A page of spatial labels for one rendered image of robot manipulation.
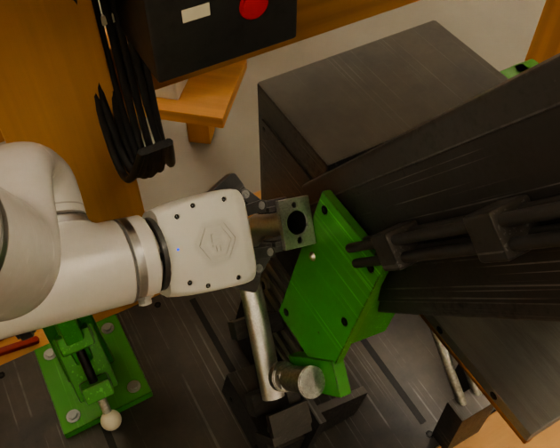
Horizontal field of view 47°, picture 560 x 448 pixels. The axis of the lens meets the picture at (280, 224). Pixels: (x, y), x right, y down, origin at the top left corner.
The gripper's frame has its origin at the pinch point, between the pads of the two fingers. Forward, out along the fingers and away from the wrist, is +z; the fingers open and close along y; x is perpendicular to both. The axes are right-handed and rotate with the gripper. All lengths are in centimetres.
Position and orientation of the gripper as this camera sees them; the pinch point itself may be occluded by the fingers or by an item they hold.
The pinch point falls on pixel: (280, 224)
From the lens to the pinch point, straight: 72.4
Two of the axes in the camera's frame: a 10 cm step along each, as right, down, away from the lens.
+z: 8.4, -2.0, 5.1
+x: -5.2, 0.1, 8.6
